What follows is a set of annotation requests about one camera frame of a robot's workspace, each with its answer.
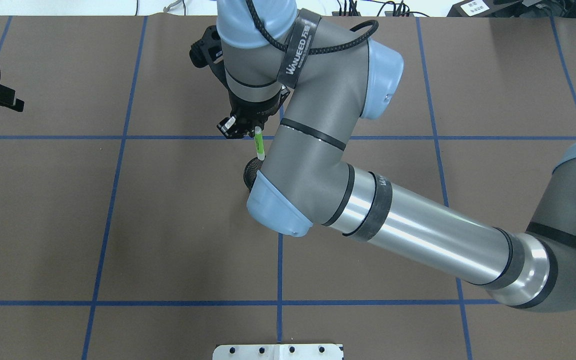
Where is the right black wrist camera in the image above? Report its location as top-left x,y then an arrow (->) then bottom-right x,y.
189,25 -> 223,69

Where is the green highlighter pen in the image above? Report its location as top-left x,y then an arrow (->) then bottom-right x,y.
254,136 -> 266,161

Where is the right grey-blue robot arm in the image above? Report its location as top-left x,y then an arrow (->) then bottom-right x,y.
215,0 -> 576,313

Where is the white pedestal column base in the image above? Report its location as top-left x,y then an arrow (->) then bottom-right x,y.
212,342 -> 345,360

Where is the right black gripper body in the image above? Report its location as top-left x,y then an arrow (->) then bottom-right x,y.
228,88 -> 290,128

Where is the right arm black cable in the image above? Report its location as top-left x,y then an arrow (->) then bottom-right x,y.
245,0 -> 380,56

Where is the black mesh pen cup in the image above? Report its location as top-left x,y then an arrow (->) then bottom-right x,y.
243,157 -> 263,193

